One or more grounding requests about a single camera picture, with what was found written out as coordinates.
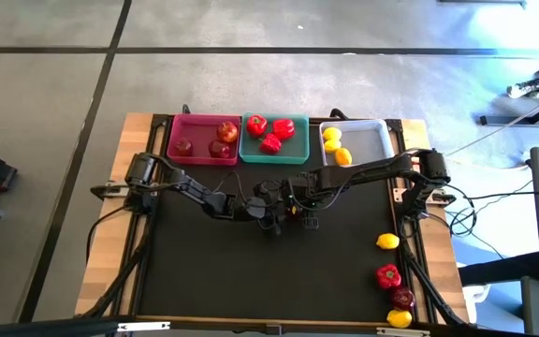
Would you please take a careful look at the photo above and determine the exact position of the black table mat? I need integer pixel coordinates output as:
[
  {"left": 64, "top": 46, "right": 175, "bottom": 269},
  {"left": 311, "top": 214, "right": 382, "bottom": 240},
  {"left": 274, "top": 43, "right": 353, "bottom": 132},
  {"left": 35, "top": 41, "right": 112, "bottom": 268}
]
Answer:
[{"left": 138, "top": 116, "right": 404, "bottom": 324}]

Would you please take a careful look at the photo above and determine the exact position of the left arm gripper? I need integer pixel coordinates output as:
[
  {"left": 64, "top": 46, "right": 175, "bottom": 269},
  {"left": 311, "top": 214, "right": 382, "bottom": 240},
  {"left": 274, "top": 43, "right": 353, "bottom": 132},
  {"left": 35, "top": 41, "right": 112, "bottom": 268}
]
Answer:
[{"left": 234, "top": 181, "right": 294, "bottom": 237}]

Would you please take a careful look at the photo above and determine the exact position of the black floor beam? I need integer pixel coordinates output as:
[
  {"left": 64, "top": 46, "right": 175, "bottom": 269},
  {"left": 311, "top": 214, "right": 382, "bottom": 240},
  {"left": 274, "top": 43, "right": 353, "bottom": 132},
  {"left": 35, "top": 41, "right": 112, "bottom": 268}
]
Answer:
[{"left": 456, "top": 252, "right": 539, "bottom": 286}]

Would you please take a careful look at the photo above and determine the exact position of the black metal table frame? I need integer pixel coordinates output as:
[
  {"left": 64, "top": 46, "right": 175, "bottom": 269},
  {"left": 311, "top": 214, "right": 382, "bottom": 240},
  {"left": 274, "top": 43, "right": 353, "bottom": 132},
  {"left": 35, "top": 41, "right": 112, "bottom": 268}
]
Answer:
[{"left": 75, "top": 110, "right": 472, "bottom": 329}]

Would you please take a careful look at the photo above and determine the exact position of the black floor cable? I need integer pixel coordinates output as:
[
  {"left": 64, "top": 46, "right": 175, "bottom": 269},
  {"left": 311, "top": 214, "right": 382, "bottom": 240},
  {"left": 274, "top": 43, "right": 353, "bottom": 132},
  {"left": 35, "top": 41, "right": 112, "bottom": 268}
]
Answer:
[{"left": 454, "top": 187, "right": 539, "bottom": 200}]

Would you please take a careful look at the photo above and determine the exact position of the orange yellow lemon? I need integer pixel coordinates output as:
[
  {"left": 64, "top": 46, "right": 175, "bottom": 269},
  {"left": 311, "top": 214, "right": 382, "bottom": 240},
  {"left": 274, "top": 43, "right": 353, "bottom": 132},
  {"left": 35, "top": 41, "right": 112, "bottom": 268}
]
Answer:
[{"left": 334, "top": 147, "right": 354, "bottom": 168}]

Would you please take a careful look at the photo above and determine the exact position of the white plastic basket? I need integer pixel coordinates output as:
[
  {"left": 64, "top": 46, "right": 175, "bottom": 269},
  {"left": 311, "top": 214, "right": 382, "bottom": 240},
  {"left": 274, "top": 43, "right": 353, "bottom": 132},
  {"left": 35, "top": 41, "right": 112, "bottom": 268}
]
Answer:
[{"left": 318, "top": 118, "right": 396, "bottom": 169}]

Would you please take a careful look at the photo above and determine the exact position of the pink plastic basket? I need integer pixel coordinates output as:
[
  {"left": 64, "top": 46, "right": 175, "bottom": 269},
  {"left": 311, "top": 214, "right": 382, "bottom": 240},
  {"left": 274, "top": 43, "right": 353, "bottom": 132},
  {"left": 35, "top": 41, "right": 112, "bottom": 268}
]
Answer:
[{"left": 166, "top": 113, "right": 242, "bottom": 167}]

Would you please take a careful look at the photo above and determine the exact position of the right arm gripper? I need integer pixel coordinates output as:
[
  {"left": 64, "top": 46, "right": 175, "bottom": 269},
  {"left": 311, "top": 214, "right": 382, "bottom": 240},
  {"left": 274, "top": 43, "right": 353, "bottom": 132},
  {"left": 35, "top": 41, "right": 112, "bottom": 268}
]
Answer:
[{"left": 285, "top": 171, "right": 335, "bottom": 231}]

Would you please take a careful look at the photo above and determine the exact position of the teal plastic basket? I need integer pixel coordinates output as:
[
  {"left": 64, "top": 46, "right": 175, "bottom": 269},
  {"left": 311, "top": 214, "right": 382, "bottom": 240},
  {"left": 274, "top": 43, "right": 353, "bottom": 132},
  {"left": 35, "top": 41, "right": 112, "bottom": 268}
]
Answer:
[{"left": 239, "top": 111, "right": 311, "bottom": 166}]

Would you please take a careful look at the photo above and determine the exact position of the bright red apple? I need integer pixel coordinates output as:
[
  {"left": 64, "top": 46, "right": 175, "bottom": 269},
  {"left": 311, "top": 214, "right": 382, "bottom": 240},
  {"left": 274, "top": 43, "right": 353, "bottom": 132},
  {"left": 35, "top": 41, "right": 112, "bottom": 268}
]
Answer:
[{"left": 216, "top": 120, "right": 240, "bottom": 144}]

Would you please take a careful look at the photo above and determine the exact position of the silver metal bracket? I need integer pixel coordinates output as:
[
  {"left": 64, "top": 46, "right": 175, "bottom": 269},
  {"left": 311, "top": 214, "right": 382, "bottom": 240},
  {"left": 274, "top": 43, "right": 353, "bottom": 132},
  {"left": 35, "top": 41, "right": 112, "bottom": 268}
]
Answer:
[
  {"left": 117, "top": 321, "right": 171, "bottom": 333},
  {"left": 375, "top": 327, "right": 432, "bottom": 337}
]

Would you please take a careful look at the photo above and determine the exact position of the red bell pepper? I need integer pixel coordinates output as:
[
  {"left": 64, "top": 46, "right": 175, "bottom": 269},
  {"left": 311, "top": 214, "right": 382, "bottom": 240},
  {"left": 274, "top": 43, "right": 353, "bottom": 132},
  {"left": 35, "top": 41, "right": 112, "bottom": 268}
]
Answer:
[
  {"left": 245, "top": 114, "right": 269, "bottom": 139},
  {"left": 374, "top": 264, "right": 402, "bottom": 291},
  {"left": 271, "top": 117, "right": 297, "bottom": 141},
  {"left": 258, "top": 133, "right": 283, "bottom": 155}
]

